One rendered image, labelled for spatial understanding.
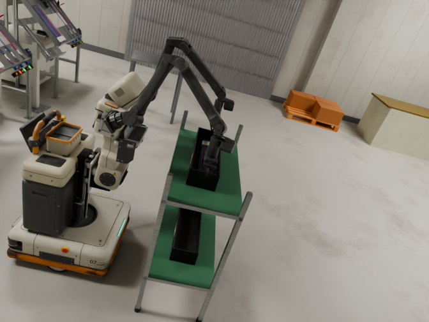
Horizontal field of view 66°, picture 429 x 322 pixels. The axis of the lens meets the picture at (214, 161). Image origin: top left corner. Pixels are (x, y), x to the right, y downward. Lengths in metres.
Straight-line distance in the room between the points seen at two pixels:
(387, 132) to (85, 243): 5.82
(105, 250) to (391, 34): 6.68
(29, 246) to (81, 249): 0.33
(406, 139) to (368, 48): 1.95
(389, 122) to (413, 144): 0.73
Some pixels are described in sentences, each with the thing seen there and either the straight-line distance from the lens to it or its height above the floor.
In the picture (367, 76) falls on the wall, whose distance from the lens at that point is 7.72.
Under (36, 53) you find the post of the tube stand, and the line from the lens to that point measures 4.42.
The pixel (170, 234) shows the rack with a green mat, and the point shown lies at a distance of 2.44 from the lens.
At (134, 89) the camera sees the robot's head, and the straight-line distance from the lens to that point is 1.91.
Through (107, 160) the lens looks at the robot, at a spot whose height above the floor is 0.86.
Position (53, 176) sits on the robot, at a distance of 2.12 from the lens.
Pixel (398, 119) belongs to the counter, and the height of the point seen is 0.62.
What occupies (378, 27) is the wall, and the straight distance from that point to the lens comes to 7.54.
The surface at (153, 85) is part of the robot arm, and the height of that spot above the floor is 1.43.
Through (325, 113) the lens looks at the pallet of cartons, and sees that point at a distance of 6.68.
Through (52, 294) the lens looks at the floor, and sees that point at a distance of 2.50.
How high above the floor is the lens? 2.01
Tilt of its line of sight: 29 degrees down
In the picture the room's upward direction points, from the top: 18 degrees clockwise
